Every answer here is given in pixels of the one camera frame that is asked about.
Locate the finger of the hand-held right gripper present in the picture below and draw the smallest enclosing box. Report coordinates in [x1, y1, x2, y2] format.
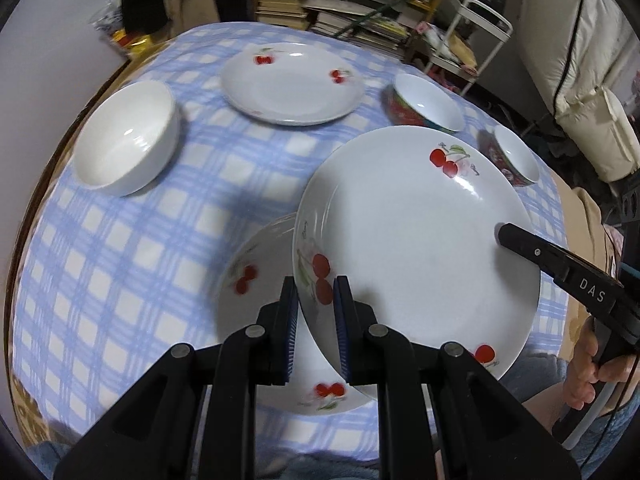
[496, 223, 591, 281]

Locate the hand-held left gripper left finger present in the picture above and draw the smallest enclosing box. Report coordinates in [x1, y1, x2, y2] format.
[52, 276, 301, 480]

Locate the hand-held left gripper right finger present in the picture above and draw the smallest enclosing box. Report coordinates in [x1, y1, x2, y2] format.
[334, 275, 583, 480]

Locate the small red patterned bowl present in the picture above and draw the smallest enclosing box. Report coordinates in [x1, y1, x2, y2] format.
[479, 126, 541, 187]

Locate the large white cherry plate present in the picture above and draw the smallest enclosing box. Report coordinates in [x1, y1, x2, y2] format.
[292, 126, 542, 380]

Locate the large red patterned bowl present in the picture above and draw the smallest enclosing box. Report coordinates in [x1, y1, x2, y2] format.
[384, 73, 466, 134]

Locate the plain white bowl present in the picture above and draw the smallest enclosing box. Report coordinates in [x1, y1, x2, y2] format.
[74, 80, 180, 197]

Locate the person's right hand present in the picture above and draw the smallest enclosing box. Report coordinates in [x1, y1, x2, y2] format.
[565, 317, 633, 411]

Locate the tan cloth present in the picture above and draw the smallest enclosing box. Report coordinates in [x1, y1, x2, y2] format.
[559, 186, 621, 291]

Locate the person's blue grey clothing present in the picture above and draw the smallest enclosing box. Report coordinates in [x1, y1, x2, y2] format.
[27, 350, 640, 480]

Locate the blue checked tablecloth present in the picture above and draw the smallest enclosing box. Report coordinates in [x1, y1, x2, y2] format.
[10, 22, 573, 461]

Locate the white down jacket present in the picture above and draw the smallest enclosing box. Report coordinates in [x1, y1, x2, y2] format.
[520, 0, 640, 183]

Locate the white metal cart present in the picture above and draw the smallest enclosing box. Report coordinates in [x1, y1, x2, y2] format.
[407, 0, 513, 97]

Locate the yellow wooden bookshelf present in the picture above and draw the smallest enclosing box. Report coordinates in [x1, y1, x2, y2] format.
[254, 0, 443, 61]

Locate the stack of magazines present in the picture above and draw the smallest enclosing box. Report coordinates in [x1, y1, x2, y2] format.
[305, 0, 412, 61]

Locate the green rod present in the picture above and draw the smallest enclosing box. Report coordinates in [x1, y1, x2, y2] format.
[335, 0, 476, 41]

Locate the stack of old books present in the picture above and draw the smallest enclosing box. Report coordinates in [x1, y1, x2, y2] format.
[255, 0, 312, 31]

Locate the yellow snack packet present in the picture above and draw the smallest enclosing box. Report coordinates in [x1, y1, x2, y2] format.
[111, 29, 152, 57]

